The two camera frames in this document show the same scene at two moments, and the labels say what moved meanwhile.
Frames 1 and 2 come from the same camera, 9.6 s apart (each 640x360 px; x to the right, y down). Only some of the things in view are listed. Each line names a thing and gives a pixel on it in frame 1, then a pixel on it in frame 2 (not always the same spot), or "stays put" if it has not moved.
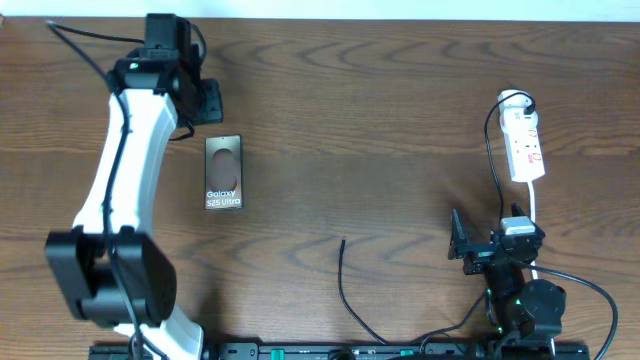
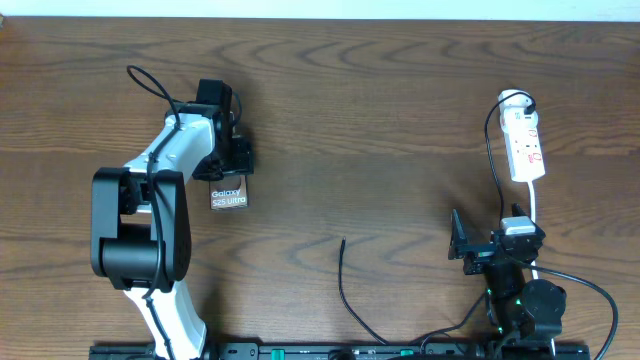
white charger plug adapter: x=511 y=110 stays put
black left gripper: x=215 y=110 -> x=244 y=163
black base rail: x=426 y=350 stays put
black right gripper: x=478 y=255 stays put
